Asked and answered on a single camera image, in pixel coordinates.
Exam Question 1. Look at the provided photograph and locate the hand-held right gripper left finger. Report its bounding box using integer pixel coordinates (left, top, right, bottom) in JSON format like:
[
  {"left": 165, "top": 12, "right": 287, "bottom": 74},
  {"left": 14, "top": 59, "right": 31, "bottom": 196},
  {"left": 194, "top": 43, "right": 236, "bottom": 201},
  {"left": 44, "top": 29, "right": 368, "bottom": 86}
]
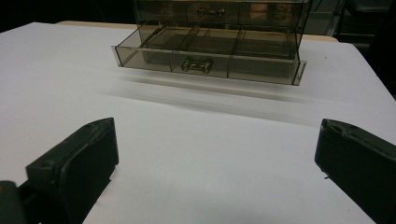
[{"left": 25, "top": 117, "right": 120, "bottom": 224}]

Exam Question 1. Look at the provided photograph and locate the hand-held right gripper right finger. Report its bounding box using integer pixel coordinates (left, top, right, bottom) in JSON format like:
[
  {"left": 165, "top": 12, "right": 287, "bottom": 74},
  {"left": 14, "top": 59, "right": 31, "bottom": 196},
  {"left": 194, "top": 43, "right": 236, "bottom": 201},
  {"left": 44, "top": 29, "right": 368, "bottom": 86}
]
[{"left": 314, "top": 118, "right": 396, "bottom": 224}]

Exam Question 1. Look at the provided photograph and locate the smoky acrylic drawer cabinet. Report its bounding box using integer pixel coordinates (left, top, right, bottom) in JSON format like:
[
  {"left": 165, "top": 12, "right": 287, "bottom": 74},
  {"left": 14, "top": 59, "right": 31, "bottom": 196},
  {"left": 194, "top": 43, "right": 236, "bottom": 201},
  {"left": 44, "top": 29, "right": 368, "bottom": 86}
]
[{"left": 133, "top": 0, "right": 314, "bottom": 61}]

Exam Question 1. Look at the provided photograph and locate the smoky acrylic drawer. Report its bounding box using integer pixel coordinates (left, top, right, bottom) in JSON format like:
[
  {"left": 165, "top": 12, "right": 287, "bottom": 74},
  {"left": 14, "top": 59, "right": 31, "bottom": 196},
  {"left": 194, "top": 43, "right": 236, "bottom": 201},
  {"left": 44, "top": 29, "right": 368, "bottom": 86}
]
[
  {"left": 111, "top": 21, "right": 307, "bottom": 87},
  {"left": 135, "top": 0, "right": 307, "bottom": 28}
]

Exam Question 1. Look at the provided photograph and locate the white table cover sheet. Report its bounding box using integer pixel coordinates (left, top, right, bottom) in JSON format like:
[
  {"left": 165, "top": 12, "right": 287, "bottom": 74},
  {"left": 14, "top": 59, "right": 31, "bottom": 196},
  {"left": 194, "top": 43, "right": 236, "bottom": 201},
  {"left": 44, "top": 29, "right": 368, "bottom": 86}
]
[{"left": 0, "top": 21, "right": 396, "bottom": 224}]

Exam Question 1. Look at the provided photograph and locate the dark metal stand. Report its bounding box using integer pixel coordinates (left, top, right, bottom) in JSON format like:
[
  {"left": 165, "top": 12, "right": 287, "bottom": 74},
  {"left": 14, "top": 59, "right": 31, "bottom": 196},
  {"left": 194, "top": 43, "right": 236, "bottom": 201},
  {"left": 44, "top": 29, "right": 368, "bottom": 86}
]
[{"left": 303, "top": 0, "right": 396, "bottom": 48}]

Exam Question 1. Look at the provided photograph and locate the closed smoky acrylic drawer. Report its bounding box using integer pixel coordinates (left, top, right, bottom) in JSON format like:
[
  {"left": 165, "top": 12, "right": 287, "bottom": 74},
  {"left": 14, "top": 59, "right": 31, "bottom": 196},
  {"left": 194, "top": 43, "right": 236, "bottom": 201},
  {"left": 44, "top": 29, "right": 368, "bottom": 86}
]
[{"left": 135, "top": 0, "right": 307, "bottom": 28}]

